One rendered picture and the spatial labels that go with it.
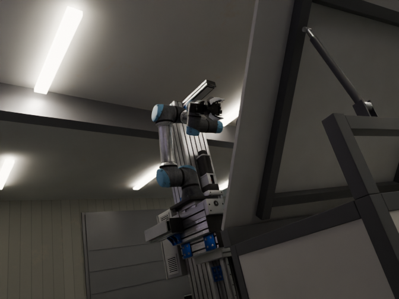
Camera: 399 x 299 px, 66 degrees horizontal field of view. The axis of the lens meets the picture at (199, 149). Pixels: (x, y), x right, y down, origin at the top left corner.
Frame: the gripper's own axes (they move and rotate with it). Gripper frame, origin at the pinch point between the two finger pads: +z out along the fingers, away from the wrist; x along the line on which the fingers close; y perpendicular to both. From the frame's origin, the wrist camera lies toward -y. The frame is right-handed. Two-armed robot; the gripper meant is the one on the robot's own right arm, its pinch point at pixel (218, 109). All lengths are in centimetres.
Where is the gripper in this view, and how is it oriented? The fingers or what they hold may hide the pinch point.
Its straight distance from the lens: 140.9
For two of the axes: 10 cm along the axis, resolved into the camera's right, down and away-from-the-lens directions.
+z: 4.3, 1.6, -8.9
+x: -0.4, 9.9, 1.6
